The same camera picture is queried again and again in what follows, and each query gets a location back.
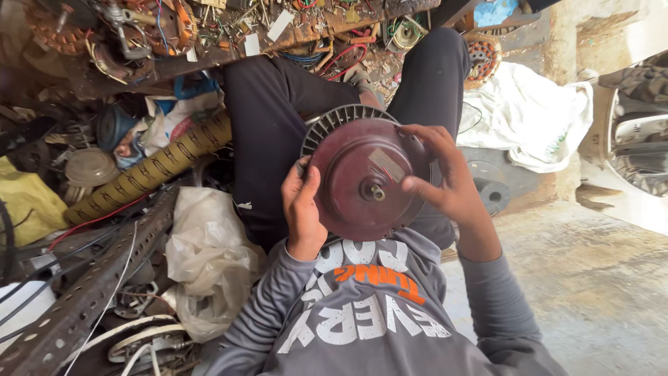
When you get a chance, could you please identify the person's left hand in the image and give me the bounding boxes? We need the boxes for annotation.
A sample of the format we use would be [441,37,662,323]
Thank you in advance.
[281,157,329,262]

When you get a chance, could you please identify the blue cloth scrap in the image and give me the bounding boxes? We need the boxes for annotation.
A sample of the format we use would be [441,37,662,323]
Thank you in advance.
[473,0,521,28]

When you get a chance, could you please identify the white plastic casing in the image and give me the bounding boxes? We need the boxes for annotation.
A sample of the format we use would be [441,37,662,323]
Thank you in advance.
[0,281,57,357]

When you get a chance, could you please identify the yellow patterned corrugated hose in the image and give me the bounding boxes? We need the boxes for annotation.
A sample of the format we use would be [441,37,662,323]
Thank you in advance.
[64,110,233,226]

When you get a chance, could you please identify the copper-wound stator with orange ring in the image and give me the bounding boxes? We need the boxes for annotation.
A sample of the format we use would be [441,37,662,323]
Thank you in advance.
[463,33,503,91]

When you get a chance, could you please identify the small stator with green wires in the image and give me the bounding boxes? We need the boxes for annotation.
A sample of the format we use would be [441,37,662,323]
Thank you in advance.
[383,16,430,54]

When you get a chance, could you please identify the maroon fan motor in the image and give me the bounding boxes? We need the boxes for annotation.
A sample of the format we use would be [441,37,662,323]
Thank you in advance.
[300,104,435,257]

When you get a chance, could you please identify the thin white cable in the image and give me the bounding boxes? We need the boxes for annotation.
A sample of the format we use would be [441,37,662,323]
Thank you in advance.
[63,221,140,376]

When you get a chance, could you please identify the white woven sack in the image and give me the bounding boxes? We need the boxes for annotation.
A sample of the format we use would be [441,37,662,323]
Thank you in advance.
[456,61,595,174]

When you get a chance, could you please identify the clear crumpled plastic bag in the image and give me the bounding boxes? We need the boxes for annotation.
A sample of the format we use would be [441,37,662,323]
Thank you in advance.
[165,186,263,344]

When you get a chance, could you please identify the perforated metal angle bar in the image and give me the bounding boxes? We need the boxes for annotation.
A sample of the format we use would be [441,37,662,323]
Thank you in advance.
[0,187,181,376]

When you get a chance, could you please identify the person's sandalled foot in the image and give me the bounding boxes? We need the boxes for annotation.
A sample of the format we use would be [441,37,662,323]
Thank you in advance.
[343,64,386,109]

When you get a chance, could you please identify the grey metal flange base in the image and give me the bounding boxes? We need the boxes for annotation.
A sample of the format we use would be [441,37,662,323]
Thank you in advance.
[458,146,541,216]

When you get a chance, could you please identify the looped red wire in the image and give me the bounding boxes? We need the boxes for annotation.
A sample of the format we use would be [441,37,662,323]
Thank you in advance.
[319,44,369,82]

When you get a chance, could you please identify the person's right hand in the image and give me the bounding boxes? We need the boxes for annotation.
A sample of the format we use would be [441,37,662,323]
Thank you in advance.
[399,124,503,262]

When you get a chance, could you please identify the white fan guard ring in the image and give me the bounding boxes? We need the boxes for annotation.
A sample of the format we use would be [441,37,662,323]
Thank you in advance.
[62,313,195,376]

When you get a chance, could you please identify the person's black trousers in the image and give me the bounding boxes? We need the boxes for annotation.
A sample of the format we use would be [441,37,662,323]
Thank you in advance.
[223,27,471,254]

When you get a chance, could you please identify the person's grey printed shirt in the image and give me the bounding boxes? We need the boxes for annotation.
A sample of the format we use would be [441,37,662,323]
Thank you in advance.
[206,228,570,376]

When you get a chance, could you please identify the yellow cloth bag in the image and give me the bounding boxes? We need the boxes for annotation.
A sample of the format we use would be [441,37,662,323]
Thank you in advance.
[0,156,70,247]

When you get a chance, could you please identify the cluttered wooden workbench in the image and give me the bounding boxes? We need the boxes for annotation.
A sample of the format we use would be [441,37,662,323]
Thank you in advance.
[0,0,444,101]

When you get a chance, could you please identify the clear plastic lid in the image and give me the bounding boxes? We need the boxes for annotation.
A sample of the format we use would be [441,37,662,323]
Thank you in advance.
[65,147,121,188]

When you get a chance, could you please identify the blue round motor cap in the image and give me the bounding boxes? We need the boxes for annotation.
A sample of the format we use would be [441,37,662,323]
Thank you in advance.
[96,103,141,153]

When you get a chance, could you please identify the long red wire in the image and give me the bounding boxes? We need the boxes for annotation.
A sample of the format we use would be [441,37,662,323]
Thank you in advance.
[48,190,158,252]

